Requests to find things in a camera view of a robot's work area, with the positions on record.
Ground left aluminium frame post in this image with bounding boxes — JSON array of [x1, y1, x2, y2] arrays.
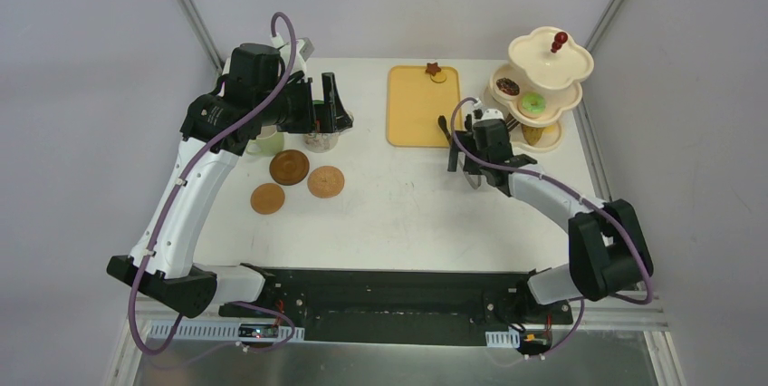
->
[[176, 0, 225, 72]]

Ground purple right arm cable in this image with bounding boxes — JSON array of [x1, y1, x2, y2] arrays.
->
[[449, 96, 655, 355]]

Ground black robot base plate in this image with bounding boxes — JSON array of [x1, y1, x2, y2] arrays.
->
[[253, 268, 574, 346]]

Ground dark brown wooden coaster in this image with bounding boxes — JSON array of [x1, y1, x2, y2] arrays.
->
[[269, 150, 310, 186]]

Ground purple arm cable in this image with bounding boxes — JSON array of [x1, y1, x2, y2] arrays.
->
[[127, 11, 299, 357], [449, 96, 655, 355]]

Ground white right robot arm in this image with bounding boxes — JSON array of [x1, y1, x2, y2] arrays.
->
[[437, 116, 653, 323]]

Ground right white slotted cable duct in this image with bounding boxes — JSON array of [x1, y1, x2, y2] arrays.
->
[[485, 329, 521, 349]]

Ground light green mug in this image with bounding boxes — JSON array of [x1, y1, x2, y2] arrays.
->
[[245, 129, 284, 156]]

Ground round yellow biscuit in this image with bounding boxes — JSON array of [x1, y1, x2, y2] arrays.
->
[[430, 72, 447, 83]]

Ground metal tongs with black tips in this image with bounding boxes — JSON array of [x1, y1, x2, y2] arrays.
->
[[437, 115, 481, 189]]

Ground floral mug with green inside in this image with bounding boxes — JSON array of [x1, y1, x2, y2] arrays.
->
[[302, 132, 341, 153]]

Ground cream three-tier cake stand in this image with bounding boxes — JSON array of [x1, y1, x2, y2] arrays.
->
[[483, 26, 594, 153]]

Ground light woven round coaster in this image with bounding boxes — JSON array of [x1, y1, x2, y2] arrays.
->
[[307, 166, 345, 198]]

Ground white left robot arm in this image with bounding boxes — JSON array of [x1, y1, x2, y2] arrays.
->
[[107, 37, 353, 318]]

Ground orange round coaster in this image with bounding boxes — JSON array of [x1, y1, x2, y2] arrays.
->
[[250, 183, 285, 215]]

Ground chocolate cake slice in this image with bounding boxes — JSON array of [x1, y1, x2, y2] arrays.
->
[[504, 114, 520, 132]]

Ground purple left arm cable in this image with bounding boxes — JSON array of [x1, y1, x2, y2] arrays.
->
[[127, 11, 299, 357]]

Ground green frosted donut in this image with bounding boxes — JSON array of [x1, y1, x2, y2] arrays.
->
[[517, 92, 547, 119]]

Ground chocolate sprinkled donut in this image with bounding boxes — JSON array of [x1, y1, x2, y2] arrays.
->
[[495, 77, 520, 96]]

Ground star-shaped chocolate cookie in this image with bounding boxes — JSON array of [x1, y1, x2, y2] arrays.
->
[[425, 62, 442, 76]]

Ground yellow plastic tray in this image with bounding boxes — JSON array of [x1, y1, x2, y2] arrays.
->
[[386, 65, 460, 148]]

